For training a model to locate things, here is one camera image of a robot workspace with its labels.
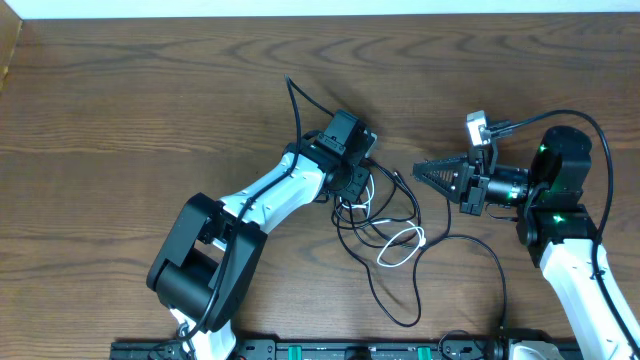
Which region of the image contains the white usb cable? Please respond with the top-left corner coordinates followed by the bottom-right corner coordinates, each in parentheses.
top-left (337, 172), bottom-right (427, 268)

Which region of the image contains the long black cable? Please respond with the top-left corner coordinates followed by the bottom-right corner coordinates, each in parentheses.
top-left (332, 169), bottom-right (509, 337)

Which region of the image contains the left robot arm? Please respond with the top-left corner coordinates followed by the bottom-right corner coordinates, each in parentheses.
top-left (146, 110), bottom-right (377, 359)

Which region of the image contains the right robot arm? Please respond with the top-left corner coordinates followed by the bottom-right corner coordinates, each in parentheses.
top-left (413, 126), bottom-right (639, 359)

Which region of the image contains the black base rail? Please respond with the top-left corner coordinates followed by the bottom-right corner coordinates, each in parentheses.
top-left (109, 329), bottom-right (583, 360)

